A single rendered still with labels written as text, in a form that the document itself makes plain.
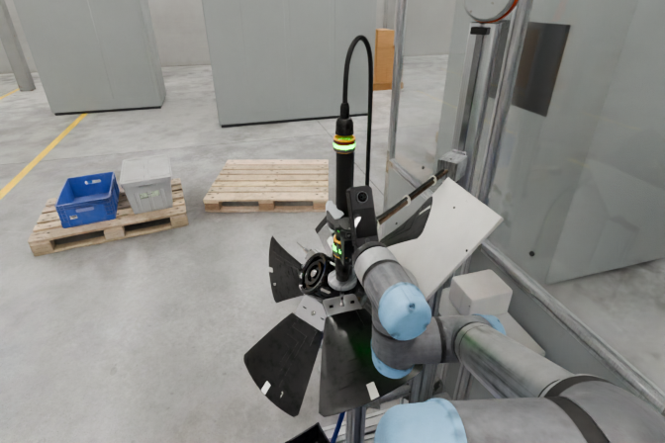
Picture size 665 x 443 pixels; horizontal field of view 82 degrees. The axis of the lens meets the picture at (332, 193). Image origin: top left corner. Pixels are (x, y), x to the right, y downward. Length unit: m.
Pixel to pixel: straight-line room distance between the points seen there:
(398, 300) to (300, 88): 5.91
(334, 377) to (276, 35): 5.68
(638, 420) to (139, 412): 2.26
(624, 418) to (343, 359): 0.62
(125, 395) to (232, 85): 4.71
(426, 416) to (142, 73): 7.72
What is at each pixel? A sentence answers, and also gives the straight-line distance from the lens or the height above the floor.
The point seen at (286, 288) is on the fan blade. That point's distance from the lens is 1.28.
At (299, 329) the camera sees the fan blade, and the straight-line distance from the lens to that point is 1.09.
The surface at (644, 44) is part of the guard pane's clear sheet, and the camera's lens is 1.17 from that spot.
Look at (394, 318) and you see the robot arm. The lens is 0.58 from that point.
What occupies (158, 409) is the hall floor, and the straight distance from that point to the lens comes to 2.40.
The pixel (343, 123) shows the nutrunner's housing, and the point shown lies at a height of 1.66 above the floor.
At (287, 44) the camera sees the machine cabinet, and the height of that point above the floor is 1.23.
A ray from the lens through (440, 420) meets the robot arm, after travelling 0.31.
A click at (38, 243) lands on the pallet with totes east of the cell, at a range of 3.87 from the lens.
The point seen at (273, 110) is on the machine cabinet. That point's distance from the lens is 6.39.
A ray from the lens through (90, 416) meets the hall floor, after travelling 2.52.
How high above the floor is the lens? 1.87
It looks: 27 degrees down
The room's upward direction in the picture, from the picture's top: straight up
